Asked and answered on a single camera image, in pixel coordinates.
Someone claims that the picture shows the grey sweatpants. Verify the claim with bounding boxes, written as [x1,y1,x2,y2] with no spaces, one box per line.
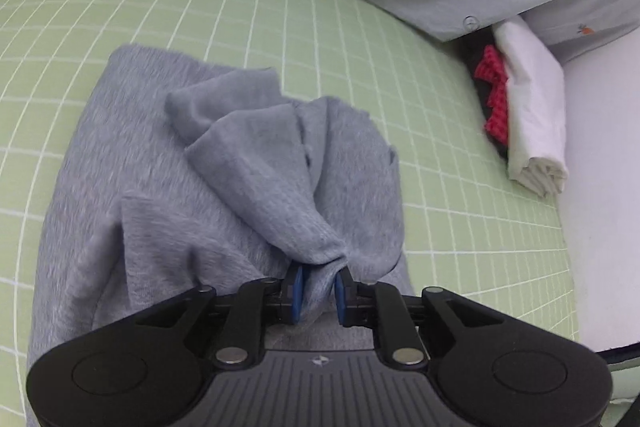
[28,46,411,361]

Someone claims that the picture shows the folded white cloth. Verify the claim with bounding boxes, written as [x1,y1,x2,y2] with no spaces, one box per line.
[492,16,568,198]

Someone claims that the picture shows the red striped garment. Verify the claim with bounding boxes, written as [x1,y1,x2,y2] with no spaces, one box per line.
[472,44,509,158]

